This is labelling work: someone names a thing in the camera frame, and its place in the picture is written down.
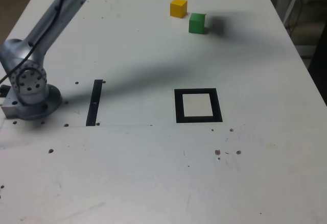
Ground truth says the yellow cube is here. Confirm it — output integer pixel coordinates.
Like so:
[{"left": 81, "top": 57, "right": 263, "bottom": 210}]
[{"left": 170, "top": 0, "right": 189, "bottom": 19}]

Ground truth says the black tape strip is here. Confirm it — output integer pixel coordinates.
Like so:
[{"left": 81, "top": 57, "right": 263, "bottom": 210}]
[{"left": 85, "top": 79, "right": 103, "bottom": 127}]

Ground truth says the green cube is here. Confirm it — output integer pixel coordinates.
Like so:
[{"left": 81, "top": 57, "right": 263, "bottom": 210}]
[{"left": 188, "top": 12, "right": 206, "bottom": 34}]

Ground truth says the black tape square outline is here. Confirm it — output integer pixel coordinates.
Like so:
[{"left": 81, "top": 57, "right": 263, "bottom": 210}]
[{"left": 174, "top": 88, "right": 223, "bottom": 124}]

